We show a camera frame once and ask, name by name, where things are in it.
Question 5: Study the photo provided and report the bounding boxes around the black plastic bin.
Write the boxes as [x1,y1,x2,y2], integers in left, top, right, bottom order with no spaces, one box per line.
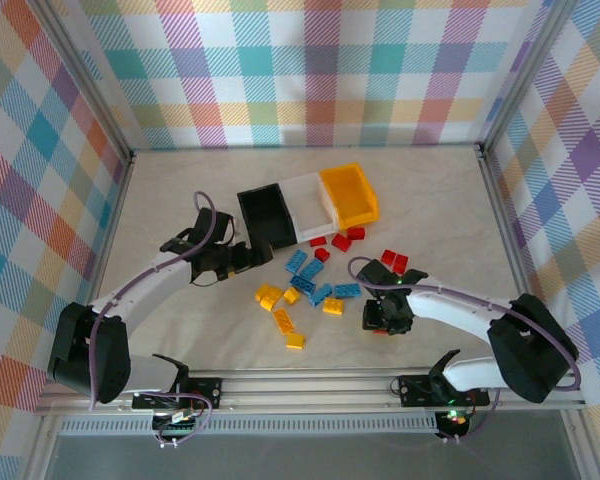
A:
[236,182,300,251]

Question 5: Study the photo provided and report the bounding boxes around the aluminium frame post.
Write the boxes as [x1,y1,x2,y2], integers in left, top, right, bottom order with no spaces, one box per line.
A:
[477,0,579,159]
[35,0,135,169]

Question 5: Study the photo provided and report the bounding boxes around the white plastic bin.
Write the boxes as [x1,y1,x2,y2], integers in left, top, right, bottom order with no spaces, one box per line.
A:
[278,172,339,245]

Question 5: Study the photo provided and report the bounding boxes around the grey slotted cable duct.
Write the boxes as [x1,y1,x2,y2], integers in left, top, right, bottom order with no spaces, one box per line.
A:
[58,417,444,437]

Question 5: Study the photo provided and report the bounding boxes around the long aluminium base rail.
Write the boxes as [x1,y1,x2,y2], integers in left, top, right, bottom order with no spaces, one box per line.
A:
[33,369,587,417]

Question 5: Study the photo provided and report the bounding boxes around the orange plastic bin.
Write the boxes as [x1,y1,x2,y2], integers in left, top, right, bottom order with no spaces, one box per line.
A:
[318,162,381,232]

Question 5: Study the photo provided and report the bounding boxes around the grey metal panel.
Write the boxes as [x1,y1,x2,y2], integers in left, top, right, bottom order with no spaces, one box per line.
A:
[44,433,581,480]

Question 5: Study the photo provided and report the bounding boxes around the thin black left gripper cable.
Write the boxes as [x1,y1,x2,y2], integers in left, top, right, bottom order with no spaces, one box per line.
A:
[188,274,227,289]

